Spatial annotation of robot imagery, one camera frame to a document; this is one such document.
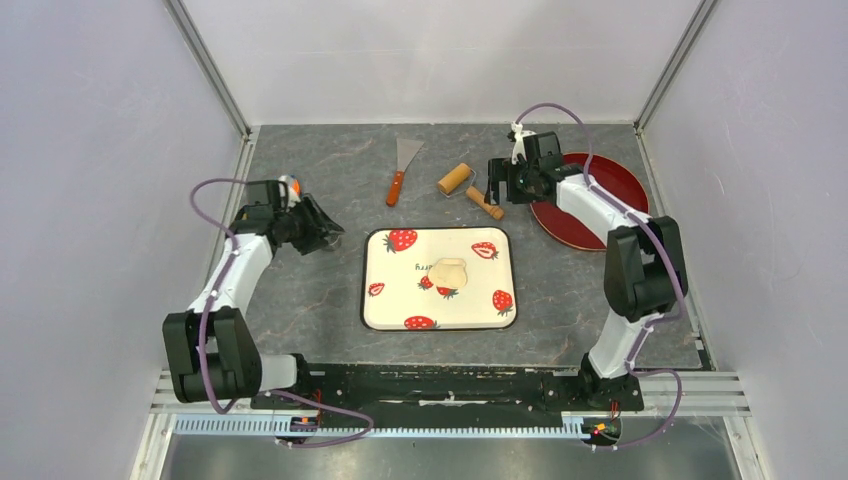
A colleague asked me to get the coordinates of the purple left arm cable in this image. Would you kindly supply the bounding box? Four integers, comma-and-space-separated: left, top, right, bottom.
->
189, 178, 376, 451

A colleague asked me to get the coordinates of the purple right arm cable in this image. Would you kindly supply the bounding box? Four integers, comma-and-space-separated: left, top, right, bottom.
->
513, 102, 690, 453

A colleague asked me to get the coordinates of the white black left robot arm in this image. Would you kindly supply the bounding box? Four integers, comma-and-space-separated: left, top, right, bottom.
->
162, 175, 345, 414

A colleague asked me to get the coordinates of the dark red round plate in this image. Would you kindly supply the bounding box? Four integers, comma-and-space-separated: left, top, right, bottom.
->
530, 155, 651, 252

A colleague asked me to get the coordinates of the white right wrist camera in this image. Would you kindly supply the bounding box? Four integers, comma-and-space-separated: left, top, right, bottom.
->
507, 122, 536, 165

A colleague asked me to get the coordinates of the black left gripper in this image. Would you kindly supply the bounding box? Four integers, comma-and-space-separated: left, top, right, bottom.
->
275, 193, 344, 256

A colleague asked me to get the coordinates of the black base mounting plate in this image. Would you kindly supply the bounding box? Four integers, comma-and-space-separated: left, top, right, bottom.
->
292, 363, 644, 429

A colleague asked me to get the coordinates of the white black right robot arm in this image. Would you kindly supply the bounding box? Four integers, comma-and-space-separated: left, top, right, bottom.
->
484, 123, 686, 408

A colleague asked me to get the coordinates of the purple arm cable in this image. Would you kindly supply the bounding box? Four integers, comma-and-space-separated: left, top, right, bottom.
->
189, 178, 376, 451
513, 102, 690, 453

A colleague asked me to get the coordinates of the beige dough piece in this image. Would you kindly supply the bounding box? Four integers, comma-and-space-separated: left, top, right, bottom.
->
427, 258, 468, 289

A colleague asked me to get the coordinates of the metal scraper with wooden handle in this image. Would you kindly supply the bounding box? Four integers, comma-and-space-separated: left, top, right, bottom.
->
385, 138, 424, 207

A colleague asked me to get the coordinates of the wooden dough roller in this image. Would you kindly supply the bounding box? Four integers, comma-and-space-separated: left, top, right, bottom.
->
436, 163, 504, 220

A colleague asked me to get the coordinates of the light blue slotted cable duct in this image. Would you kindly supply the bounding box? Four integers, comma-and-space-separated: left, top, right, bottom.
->
173, 414, 588, 440

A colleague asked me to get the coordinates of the white strawberry print tray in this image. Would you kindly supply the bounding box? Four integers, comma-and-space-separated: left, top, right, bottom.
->
360, 227, 518, 332

